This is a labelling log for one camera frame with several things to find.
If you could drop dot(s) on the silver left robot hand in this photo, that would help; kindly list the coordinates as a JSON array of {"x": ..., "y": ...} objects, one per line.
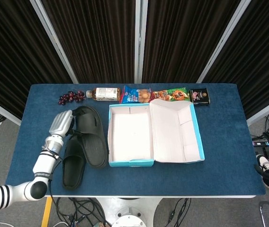
[{"x": 60, "y": 123}]

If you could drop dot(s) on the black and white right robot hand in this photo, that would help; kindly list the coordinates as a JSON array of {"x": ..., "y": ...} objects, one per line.
[{"x": 266, "y": 170}]

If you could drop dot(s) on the black slipper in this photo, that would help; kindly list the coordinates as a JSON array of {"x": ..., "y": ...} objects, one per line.
[
  {"x": 94, "y": 146},
  {"x": 74, "y": 170}
]

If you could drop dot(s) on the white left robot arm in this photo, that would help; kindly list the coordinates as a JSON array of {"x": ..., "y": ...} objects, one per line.
[{"x": 42, "y": 165}]

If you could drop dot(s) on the light blue shoe box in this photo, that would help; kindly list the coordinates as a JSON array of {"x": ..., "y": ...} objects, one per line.
[{"x": 129, "y": 134}]

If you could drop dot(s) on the black power strip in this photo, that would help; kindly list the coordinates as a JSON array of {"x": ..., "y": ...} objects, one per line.
[{"x": 260, "y": 143}]

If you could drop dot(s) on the dark red grape bunch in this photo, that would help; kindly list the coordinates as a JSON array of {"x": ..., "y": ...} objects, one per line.
[{"x": 71, "y": 95}]

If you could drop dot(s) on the tea bottle with white label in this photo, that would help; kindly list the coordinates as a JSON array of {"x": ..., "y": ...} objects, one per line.
[{"x": 104, "y": 93}]

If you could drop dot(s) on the blue cookie snack bag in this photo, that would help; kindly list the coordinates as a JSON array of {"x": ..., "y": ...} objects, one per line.
[{"x": 129, "y": 95}]

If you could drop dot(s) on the dark ribbed partition panel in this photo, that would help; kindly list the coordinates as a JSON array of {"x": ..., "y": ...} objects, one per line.
[
  {"x": 184, "y": 40},
  {"x": 96, "y": 40},
  {"x": 11, "y": 47},
  {"x": 262, "y": 47}
]

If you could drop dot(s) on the yellow floor strip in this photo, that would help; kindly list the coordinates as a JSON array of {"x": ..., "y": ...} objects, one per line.
[{"x": 46, "y": 212}]

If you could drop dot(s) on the black tin can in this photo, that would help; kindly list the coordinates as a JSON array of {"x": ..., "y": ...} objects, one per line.
[{"x": 199, "y": 95}]

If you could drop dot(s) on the green and orange snack bag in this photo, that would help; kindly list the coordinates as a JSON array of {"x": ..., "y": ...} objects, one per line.
[{"x": 172, "y": 94}]

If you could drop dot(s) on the white partition base rail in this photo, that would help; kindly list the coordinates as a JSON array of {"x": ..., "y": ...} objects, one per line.
[
  {"x": 267, "y": 110},
  {"x": 2, "y": 111}
]

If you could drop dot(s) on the white partition frame post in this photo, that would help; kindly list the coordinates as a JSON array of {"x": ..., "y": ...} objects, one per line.
[
  {"x": 222, "y": 42},
  {"x": 56, "y": 45},
  {"x": 141, "y": 42}
]

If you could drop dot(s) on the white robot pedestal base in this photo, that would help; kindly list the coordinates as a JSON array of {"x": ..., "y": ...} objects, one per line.
[{"x": 129, "y": 208}]

